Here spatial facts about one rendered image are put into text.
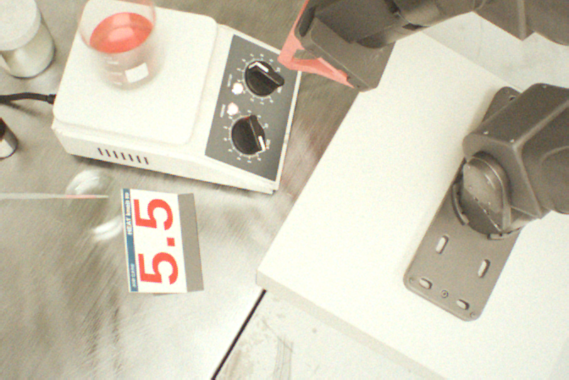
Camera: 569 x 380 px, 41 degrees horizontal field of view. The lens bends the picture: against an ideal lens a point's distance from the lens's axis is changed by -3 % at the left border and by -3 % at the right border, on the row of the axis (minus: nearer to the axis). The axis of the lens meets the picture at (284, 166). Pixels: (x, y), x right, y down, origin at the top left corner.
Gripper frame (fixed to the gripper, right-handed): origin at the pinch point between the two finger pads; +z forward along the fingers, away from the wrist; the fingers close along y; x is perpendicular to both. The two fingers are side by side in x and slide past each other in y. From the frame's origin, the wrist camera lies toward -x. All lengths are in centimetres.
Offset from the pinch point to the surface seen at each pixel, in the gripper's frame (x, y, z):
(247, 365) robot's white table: 12.3, 23.2, 8.9
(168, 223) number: 1.4, 14.9, 12.8
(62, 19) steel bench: -15.0, 0.1, 22.2
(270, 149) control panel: 4.9, 5.8, 7.1
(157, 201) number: -0.3, 13.5, 13.0
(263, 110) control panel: 2.8, 3.0, 7.2
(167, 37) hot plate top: -7.8, 2.3, 8.1
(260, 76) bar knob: 0.7, 1.0, 6.2
